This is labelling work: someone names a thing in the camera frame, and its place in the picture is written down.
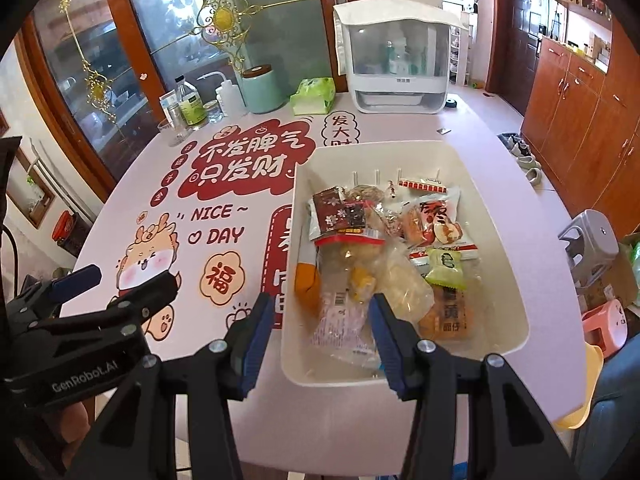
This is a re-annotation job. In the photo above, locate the lit display shelf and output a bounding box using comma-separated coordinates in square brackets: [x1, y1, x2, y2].
[545, 0, 613, 76]

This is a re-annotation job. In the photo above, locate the clear pale yellow snack packet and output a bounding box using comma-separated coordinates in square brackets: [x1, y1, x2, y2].
[316, 240, 436, 323]

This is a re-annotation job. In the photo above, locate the grey plastic stool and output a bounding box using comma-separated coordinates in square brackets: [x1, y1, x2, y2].
[557, 209, 621, 291]

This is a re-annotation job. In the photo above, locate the cardboard box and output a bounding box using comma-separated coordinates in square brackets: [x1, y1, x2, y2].
[617, 232, 640, 311]

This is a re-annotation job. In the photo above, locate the red date snack packet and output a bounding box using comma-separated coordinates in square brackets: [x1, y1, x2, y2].
[415, 187, 476, 256]

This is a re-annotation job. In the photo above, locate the white cup storage cabinet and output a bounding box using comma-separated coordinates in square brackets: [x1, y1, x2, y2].
[332, 0, 471, 116]

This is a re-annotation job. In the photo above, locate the dark entry door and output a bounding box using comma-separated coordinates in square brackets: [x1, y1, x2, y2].
[490, 0, 548, 111]

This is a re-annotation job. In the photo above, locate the frosted glass sliding door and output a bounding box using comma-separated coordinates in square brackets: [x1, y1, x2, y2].
[120, 0, 391, 111]

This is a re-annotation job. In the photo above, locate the pink plastic stool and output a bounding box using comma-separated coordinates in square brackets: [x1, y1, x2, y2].
[580, 299, 628, 358]

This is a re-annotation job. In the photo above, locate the wooden wall cabinet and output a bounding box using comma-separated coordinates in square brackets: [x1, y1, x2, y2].
[520, 15, 640, 241]

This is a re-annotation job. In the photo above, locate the clear glass cup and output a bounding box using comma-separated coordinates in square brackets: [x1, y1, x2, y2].
[157, 120, 191, 147]

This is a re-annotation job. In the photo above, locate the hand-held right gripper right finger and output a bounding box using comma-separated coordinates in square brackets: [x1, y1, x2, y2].
[369, 291, 571, 480]

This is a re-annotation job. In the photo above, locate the blue cloth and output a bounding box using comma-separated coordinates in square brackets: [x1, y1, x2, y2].
[575, 345, 640, 480]

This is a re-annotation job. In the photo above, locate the dark woven basket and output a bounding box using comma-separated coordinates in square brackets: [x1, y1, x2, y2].
[57, 212, 96, 256]

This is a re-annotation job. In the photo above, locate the white squeeze bottle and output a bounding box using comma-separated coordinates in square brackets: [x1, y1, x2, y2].
[197, 71, 248, 116]

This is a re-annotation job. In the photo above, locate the green pastry packet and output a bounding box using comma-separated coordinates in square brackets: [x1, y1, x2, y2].
[425, 247, 468, 291]

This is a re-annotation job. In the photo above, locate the small orange snack packet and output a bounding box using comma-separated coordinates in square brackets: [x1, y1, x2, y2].
[402, 207, 426, 246]

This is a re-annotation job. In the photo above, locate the green tissue pack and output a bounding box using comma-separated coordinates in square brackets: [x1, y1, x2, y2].
[290, 77, 337, 116]

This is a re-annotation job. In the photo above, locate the red white cookie packet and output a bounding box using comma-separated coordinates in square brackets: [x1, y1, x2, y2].
[397, 177, 448, 192]

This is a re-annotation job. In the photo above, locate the white and orange snack packet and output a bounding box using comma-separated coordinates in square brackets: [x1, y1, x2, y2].
[295, 225, 323, 308]

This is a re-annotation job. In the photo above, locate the clear orange pastry packet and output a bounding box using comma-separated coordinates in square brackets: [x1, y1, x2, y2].
[417, 280, 476, 341]

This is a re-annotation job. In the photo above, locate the teal canister with wooden lid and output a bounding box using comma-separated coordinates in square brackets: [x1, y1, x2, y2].
[241, 64, 285, 115]

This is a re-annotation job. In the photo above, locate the wooden frame glass door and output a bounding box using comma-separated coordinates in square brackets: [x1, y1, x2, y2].
[15, 0, 166, 201]

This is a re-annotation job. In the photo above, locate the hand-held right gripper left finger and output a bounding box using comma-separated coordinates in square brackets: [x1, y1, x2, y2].
[70, 291, 277, 480]

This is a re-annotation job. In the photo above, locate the clear nut ball packet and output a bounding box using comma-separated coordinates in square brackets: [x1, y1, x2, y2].
[370, 205, 406, 241]
[347, 185, 388, 206]

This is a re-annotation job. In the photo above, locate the yellow plastic stool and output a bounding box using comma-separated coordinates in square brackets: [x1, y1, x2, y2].
[555, 345, 603, 428]

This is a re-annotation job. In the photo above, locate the small gold door ornament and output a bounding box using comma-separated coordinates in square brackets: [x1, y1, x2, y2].
[57, 0, 131, 126]

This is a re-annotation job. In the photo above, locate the small metal tin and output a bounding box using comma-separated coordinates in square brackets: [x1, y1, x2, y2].
[169, 101, 188, 136]

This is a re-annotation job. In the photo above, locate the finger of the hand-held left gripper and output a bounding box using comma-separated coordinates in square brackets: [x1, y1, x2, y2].
[102, 270, 182, 338]
[7, 263, 103, 319]

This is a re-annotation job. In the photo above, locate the dark red flower-print packet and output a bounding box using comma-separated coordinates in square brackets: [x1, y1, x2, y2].
[307, 186, 351, 241]

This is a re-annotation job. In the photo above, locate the red-edged dark cake packet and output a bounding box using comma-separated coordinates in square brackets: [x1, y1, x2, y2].
[315, 200, 388, 248]

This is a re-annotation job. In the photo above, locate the green label glass bottle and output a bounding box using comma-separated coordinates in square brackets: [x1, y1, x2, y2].
[174, 75, 207, 128]

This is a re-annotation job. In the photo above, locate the large gold door ornament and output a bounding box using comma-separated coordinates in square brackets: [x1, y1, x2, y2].
[192, 0, 321, 73]

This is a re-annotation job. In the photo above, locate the white plastic bin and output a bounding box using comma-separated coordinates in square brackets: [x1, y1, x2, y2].
[280, 140, 530, 388]

